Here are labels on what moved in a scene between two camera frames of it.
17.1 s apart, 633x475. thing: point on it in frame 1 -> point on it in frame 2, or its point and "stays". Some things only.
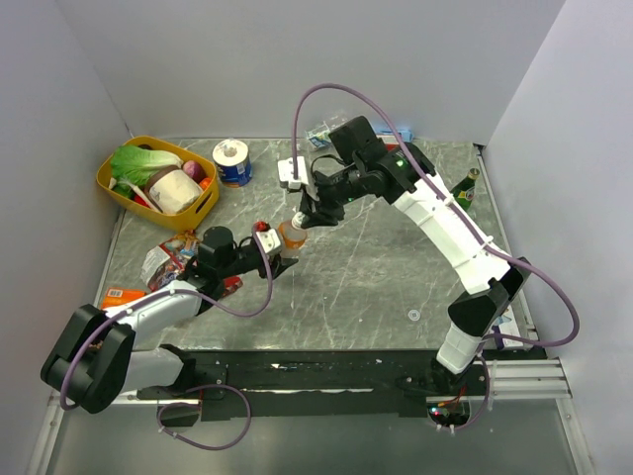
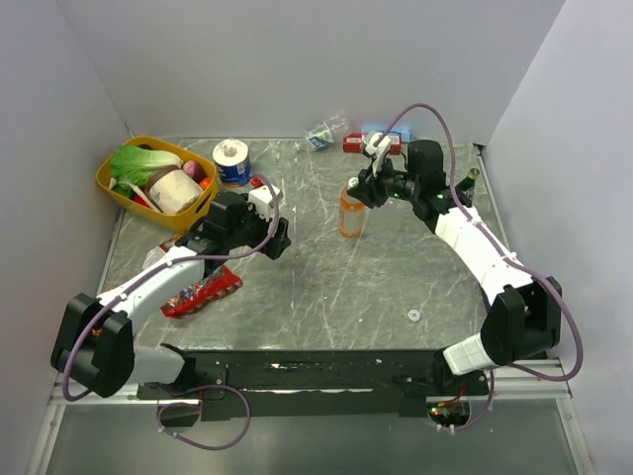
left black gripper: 282,264 -> 278,241
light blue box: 405,133 stays
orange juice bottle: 291,239 -> 352,215
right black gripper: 324,215 -> 368,189
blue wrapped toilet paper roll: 233,162 stays
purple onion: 194,169 stays
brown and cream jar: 172,190 stays
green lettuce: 133,166 stays
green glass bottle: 464,190 stays
